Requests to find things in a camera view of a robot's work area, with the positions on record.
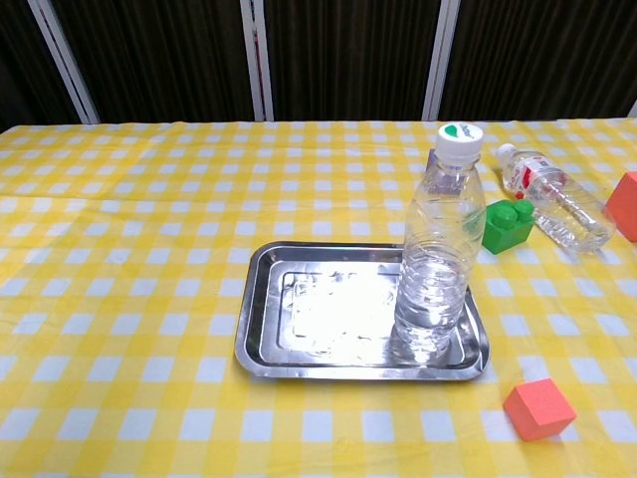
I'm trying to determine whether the small clear bottle green cap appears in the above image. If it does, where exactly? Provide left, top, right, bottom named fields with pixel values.
left=391, top=121, right=488, bottom=364

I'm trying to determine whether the metal tray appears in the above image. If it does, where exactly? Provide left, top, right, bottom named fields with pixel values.
left=233, top=241, right=492, bottom=382

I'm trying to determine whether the long clear plastic bottle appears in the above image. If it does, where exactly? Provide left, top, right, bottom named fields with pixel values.
left=494, top=142, right=619, bottom=255

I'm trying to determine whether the green toy brick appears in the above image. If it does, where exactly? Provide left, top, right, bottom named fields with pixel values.
left=479, top=198, right=536, bottom=256

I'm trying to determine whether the small orange foam cube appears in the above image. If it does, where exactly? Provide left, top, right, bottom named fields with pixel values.
left=502, top=377, right=578, bottom=443

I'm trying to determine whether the large orange foam cube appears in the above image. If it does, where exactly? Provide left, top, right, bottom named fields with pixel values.
left=603, top=169, right=637, bottom=231

